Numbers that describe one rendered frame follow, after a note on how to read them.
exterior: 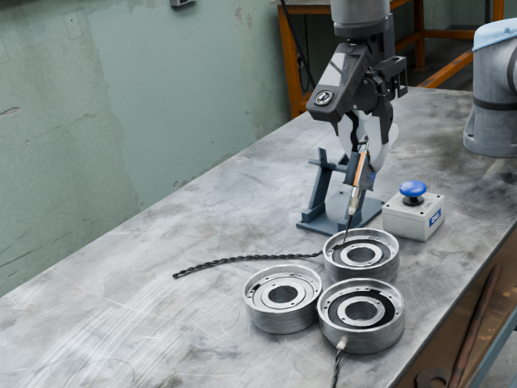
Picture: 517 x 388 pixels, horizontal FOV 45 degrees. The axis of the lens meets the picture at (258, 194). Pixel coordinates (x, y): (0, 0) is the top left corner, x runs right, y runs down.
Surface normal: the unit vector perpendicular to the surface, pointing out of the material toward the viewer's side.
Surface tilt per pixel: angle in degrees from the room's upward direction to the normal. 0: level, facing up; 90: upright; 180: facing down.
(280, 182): 0
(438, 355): 0
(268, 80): 90
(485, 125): 72
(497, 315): 0
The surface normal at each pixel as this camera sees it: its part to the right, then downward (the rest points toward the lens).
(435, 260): -0.14, -0.88
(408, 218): -0.62, 0.44
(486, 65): -0.90, 0.28
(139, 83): 0.77, 0.18
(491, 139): -0.61, 0.15
